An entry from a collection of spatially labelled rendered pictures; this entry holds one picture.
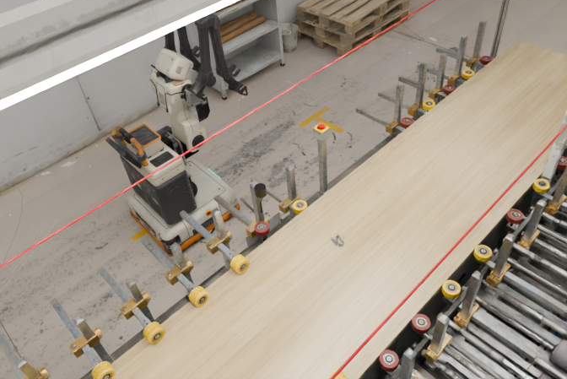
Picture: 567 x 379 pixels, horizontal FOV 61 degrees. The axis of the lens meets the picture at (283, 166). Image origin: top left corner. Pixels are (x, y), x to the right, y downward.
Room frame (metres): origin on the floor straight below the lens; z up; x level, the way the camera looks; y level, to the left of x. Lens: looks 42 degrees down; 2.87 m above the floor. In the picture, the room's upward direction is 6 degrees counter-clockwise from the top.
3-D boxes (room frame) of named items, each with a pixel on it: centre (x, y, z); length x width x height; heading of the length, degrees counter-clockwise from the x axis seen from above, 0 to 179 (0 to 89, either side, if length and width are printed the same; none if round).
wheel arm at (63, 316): (1.15, 1.00, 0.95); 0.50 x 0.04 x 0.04; 40
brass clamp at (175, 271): (1.44, 0.56, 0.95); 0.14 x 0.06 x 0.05; 130
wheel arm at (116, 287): (1.31, 0.81, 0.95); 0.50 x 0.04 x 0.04; 40
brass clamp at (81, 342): (1.12, 0.95, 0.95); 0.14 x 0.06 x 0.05; 130
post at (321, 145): (2.10, -0.23, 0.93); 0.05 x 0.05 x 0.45; 40
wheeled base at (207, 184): (2.67, 0.82, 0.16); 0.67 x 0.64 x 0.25; 128
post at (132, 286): (1.29, 0.74, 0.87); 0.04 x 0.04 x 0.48; 40
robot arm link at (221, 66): (2.79, 0.33, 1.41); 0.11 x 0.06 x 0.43; 38
